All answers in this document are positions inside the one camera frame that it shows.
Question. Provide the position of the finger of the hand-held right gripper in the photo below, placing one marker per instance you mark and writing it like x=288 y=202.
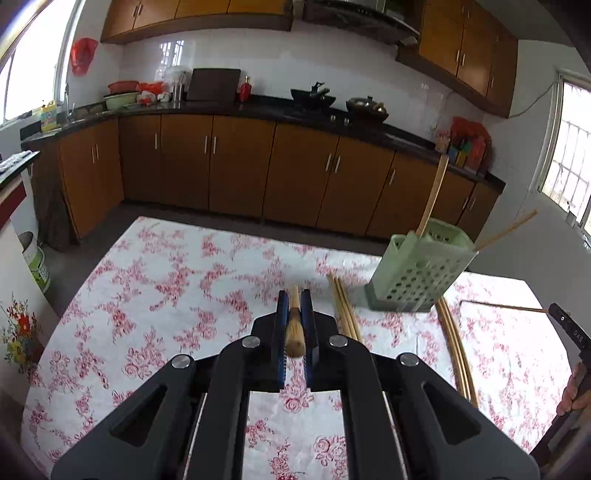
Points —
x=570 y=327

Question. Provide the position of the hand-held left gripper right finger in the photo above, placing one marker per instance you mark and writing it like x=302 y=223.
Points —
x=308 y=344

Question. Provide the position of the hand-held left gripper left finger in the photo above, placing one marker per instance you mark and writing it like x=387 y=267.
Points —
x=280 y=344

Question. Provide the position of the wooden chopstick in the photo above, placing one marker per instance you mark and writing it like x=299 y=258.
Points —
x=450 y=341
x=293 y=327
x=333 y=295
x=345 y=302
x=503 y=306
x=505 y=229
x=459 y=346

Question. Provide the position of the green perforated utensil holder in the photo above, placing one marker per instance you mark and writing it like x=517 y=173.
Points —
x=415 y=272

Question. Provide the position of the long wooden spatula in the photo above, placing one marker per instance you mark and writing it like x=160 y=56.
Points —
x=434 y=194

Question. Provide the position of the person's right hand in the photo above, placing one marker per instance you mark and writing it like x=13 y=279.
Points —
x=575 y=392

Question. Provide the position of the red floral tablecloth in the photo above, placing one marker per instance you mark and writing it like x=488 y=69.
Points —
x=161 y=300

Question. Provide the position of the white-framed window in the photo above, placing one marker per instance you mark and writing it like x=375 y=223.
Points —
x=570 y=152

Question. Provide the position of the wooden base kitchen cabinets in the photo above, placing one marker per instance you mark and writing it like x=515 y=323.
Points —
x=240 y=166

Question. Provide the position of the red bag on counter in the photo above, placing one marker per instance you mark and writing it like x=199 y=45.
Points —
x=475 y=134

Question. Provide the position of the pink patterned box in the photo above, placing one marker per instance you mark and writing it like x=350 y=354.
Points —
x=442 y=142

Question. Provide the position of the black kitchen countertop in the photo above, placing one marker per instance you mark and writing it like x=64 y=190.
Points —
x=277 y=108

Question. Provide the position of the dark pot with lid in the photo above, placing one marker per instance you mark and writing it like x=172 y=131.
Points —
x=367 y=110

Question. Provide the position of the black wok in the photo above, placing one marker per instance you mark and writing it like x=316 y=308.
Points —
x=314 y=99

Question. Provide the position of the red bottle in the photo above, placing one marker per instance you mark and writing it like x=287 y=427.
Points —
x=245 y=91

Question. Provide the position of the white and green paint bucket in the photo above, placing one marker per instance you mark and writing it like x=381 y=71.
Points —
x=36 y=265

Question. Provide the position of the white flower-print cabinet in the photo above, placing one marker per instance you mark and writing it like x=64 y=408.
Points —
x=18 y=332

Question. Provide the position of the dark brown cutting board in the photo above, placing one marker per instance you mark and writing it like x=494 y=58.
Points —
x=213 y=85

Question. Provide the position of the orange plastic bag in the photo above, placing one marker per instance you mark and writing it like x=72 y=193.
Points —
x=151 y=87

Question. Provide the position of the green basin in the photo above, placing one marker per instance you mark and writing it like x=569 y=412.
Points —
x=121 y=100

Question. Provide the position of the red basin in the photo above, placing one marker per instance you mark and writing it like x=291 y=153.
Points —
x=123 y=86

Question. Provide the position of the metal faucet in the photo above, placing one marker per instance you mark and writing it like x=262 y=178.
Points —
x=68 y=104

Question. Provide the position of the yellow detergent bottle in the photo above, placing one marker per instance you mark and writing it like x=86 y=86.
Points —
x=48 y=117

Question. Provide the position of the steel range hood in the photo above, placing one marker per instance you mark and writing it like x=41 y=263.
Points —
x=360 y=18

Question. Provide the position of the hanging red plastic bag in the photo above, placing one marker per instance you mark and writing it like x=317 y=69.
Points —
x=84 y=55

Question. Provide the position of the sink-side window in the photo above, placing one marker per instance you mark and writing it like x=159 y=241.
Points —
x=32 y=55

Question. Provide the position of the wooden wall kitchen cabinets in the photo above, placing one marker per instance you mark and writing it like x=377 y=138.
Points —
x=461 y=41

